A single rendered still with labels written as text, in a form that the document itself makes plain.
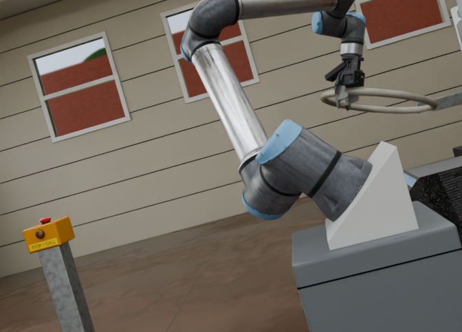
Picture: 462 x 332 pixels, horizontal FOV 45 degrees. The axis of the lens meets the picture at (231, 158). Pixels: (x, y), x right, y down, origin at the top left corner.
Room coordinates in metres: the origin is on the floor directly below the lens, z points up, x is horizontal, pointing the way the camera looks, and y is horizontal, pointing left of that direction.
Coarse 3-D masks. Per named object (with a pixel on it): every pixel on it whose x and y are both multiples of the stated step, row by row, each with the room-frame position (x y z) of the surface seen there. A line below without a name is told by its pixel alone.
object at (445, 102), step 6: (444, 96) 2.50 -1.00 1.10; (450, 96) 2.39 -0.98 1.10; (456, 96) 2.39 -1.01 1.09; (420, 102) 2.48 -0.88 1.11; (438, 102) 2.37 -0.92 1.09; (444, 102) 2.38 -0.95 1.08; (450, 102) 2.38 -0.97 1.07; (456, 102) 2.39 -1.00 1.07; (438, 108) 2.37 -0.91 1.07; (444, 108) 2.38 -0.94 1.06
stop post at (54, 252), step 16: (48, 224) 1.82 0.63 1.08; (64, 224) 1.88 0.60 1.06; (32, 240) 1.83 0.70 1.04; (48, 240) 1.82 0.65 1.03; (64, 240) 1.84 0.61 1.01; (48, 256) 1.84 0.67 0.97; (64, 256) 1.85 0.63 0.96; (48, 272) 1.84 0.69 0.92; (64, 272) 1.84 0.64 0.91; (64, 288) 1.84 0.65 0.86; (80, 288) 1.90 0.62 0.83; (64, 304) 1.84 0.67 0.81; (80, 304) 1.87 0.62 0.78; (64, 320) 1.84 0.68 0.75; (80, 320) 1.84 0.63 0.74
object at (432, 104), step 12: (324, 96) 2.34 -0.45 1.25; (384, 96) 2.16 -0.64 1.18; (396, 96) 2.15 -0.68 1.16; (408, 96) 2.16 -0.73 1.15; (420, 96) 2.18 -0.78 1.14; (360, 108) 2.61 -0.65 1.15; (372, 108) 2.61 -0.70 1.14; (384, 108) 2.59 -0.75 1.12; (396, 108) 2.56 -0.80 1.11; (408, 108) 2.52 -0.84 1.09; (420, 108) 2.45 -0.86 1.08; (432, 108) 2.30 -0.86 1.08
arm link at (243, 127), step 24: (192, 48) 1.88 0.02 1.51; (216, 48) 1.86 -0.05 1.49; (216, 72) 1.81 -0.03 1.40; (216, 96) 1.79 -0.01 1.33; (240, 96) 1.77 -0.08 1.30; (240, 120) 1.72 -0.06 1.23; (240, 144) 1.70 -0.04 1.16; (264, 144) 1.68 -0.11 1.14; (240, 168) 1.67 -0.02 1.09; (264, 192) 1.58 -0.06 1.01; (264, 216) 1.65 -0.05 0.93
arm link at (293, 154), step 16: (288, 128) 1.48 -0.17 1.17; (304, 128) 1.51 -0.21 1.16; (272, 144) 1.46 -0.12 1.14; (288, 144) 1.46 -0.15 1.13; (304, 144) 1.46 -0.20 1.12; (320, 144) 1.48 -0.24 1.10; (256, 160) 1.53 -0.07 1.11; (272, 160) 1.48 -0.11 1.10; (288, 160) 1.46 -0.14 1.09; (304, 160) 1.45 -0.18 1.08; (320, 160) 1.45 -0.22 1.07; (272, 176) 1.52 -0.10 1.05; (288, 176) 1.48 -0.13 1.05; (304, 176) 1.46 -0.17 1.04; (320, 176) 1.45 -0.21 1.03; (288, 192) 1.54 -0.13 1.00; (304, 192) 1.50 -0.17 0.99
